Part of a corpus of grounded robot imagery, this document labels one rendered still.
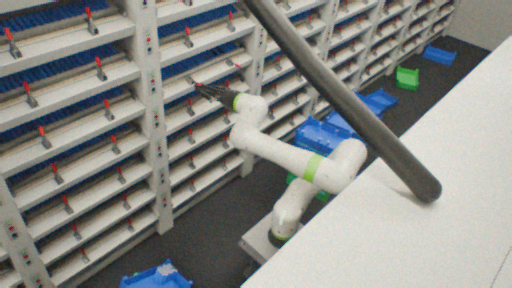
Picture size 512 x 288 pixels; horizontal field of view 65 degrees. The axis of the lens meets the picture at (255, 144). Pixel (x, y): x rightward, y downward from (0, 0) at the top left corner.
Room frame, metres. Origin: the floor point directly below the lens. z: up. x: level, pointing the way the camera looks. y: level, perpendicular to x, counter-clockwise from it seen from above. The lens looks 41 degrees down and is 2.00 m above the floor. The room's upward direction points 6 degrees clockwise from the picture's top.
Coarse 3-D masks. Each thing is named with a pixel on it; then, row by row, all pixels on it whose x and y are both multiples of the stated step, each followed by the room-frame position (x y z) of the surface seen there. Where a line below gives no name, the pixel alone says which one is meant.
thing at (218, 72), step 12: (240, 36) 2.02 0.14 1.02; (252, 48) 1.97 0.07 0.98; (240, 60) 1.91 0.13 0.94; (204, 72) 1.74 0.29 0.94; (216, 72) 1.77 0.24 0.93; (228, 72) 1.83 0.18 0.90; (180, 84) 1.61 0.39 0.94; (192, 84) 1.64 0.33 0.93; (204, 84) 1.70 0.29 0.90; (168, 96) 1.52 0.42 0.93; (180, 96) 1.58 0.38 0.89
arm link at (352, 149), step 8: (344, 144) 1.26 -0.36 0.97; (352, 144) 1.25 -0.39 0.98; (360, 144) 1.26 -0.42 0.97; (336, 152) 1.24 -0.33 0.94; (344, 152) 1.21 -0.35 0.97; (352, 152) 1.21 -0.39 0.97; (360, 152) 1.23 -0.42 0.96; (352, 160) 1.17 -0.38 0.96; (360, 160) 1.20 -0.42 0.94; (296, 184) 1.35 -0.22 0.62; (304, 184) 1.31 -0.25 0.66; (312, 184) 1.29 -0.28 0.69; (296, 192) 1.30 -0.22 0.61; (304, 192) 1.30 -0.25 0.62; (312, 192) 1.29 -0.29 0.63
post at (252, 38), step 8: (256, 24) 1.97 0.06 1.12; (256, 32) 1.97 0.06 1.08; (264, 32) 2.02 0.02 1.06; (248, 40) 1.99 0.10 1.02; (256, 40) 1.97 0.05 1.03; (264, 40) 2.03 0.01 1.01; (256, 48) 1.98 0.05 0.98; (264, 48) 2.03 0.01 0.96; (256, 56) 1.98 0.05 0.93; (248, 72) 1.98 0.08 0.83; (256, 80) 2.00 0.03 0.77; (248, 160) 2.00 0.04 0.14; (240, 168) 1.98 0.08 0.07; (248, 168) 2.00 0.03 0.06
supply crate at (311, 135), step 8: (312, 120) 2.11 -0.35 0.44; (304, 128) 2.07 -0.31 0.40; (312, 128) 2.08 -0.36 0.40; (328, 128) 2.06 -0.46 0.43; (336, 128) 2.04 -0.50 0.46; (296, 136) 1.95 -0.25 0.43; (304, 136) 1.92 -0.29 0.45; (312, 136) 2.00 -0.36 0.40; (320, 136) 2.00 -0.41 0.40; (328, 136) 2.01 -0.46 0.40; (344, 136) 2.01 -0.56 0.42; (312, 144) 1.90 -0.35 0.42; (320, 144) 1.87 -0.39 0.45; (336, 144) 1.94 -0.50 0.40; (328, 152) 1.85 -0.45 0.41
